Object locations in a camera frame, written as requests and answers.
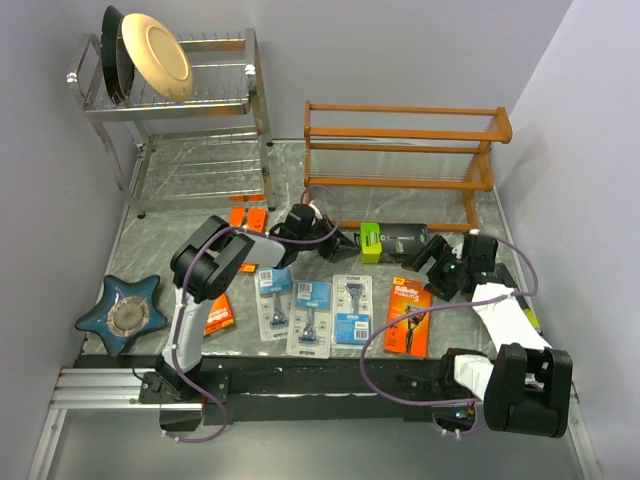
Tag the orange razor box left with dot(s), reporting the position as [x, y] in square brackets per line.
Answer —
[220, 316]

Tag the steel dish rack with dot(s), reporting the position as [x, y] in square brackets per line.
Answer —
[212, 149]

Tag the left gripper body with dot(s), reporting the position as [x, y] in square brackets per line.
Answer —
[322, 224]

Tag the black plate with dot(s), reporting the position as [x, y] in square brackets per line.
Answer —
[117, 66]

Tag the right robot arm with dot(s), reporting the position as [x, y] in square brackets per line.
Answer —
[526, 389]

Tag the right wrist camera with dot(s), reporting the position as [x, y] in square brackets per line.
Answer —
[458, 251]

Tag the blue razor blister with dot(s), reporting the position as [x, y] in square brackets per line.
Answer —
[352, 310]
[310, 320]
[273, 299]

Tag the orange razor box back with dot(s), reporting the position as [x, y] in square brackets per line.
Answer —
[254, 219]

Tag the blue star-shaped dish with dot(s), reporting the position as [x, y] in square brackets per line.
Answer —
[124, 312]

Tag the green black razor box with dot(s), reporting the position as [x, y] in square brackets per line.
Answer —
[532, 319]
[390, 242]

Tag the wooden two-tier shelf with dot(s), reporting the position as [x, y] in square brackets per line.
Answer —
[404, 164]

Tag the cream plate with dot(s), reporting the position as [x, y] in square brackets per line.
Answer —
[158, 56]

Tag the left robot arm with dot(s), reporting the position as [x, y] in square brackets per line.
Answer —
[208, 261]

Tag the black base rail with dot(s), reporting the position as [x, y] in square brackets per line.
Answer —
[229, 390]

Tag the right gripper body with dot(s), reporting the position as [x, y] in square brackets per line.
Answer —
[444, 274]

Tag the orange Fusion5 razor box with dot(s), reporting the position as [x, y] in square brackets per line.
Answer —
[408, 299]

